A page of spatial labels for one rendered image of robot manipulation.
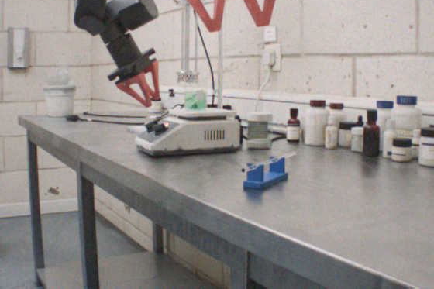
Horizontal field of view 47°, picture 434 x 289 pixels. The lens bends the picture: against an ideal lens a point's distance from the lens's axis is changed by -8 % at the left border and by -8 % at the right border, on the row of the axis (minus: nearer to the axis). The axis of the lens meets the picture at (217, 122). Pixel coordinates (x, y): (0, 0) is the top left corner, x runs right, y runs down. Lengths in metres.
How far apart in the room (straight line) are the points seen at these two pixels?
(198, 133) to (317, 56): 0.57
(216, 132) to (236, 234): 0.50
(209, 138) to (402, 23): 0.55
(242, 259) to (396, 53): 0.78
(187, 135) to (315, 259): 0.62
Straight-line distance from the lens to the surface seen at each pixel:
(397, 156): 1.08
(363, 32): 1.41
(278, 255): 0.58
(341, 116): 1.32
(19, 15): 3.48
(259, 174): 0.79
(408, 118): 1.14
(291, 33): 1.65
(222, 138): 1.13
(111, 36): 1.05
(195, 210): 0.74
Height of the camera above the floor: 0.92
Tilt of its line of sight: 5 degrees down
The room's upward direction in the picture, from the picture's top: straight up
